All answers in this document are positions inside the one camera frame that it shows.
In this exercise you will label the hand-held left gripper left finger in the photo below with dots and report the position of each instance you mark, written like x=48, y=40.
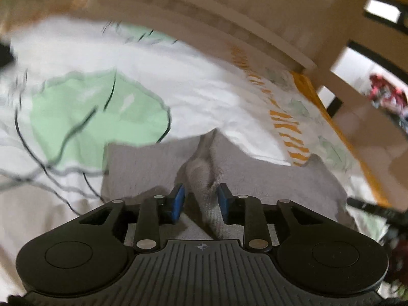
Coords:
x=178, y=202

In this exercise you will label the wooden bed frame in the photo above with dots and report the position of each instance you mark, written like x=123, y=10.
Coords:
x=255, y=12

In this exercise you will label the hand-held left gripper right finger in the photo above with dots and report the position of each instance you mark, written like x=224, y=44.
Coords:
x=224, y=202

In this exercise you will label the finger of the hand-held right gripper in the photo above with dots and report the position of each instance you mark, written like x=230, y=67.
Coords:
x=373, y=208

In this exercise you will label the black folded cloth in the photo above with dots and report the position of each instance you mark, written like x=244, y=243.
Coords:
x=4, y=55

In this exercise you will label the leaf print bed sheet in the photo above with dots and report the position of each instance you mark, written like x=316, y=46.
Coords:
x=191, y=86

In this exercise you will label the pile of colourful clothes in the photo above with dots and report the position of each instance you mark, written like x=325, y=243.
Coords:
x=390, y=95

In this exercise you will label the grey knit hooded sweater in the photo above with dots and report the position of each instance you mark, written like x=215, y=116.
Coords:
x=143, y=169

